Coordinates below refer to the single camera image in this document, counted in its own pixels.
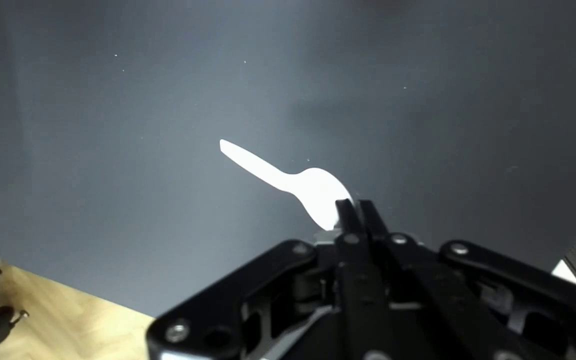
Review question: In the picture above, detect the white plastic spoon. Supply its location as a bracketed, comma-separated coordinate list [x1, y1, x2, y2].
[217, 137, 356, 233]

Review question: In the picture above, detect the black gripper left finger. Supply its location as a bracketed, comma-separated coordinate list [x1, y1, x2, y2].
[143, 198, 391, 360]

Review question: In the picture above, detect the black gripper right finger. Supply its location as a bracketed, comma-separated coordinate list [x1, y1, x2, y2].
[360, 198, 576, 360]

